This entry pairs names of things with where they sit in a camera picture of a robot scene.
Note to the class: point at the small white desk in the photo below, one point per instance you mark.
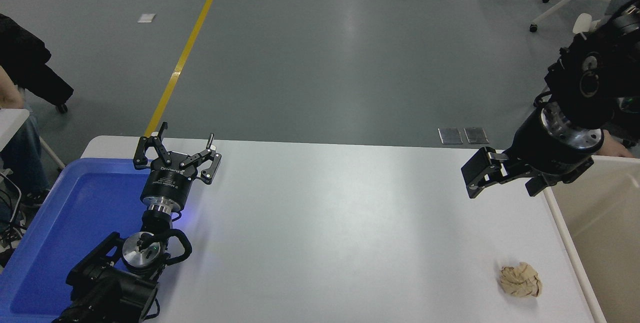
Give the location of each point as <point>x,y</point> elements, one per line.
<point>10,123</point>

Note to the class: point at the large pale bin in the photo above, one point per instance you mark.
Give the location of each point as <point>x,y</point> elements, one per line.
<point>600,223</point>

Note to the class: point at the tan paper ball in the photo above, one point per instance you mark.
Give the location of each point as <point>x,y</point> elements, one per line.
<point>521,279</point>

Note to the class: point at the blue plastic tray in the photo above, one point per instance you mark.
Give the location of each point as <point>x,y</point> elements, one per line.
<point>75,213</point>

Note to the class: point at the person's forearm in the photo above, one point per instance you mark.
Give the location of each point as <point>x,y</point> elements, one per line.
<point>9,93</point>

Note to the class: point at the silver floor plate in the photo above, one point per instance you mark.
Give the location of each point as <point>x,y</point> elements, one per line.
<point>476,135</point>
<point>450,136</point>

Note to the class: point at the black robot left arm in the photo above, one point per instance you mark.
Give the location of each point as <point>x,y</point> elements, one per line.
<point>107,283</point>

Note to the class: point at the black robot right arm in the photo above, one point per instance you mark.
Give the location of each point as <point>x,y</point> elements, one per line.
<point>585,88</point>

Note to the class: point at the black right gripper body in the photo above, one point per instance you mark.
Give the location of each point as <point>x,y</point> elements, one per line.
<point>540,155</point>

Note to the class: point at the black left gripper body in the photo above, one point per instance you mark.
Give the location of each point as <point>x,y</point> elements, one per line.
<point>167,185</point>

